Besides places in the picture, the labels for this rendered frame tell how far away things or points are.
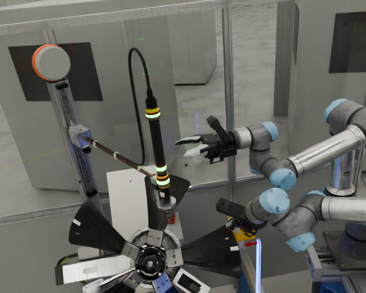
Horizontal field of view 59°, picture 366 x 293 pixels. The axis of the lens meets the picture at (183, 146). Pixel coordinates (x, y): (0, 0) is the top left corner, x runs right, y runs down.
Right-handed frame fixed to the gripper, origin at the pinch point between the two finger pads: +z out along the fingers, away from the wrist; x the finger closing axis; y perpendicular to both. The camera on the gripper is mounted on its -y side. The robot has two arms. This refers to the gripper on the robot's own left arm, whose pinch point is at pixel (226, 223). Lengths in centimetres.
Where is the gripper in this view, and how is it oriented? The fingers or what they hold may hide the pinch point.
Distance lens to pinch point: 127.2
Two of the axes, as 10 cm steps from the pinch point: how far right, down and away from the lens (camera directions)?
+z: -2.5, 4.4, 8.6
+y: 8.3, 5.5, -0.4
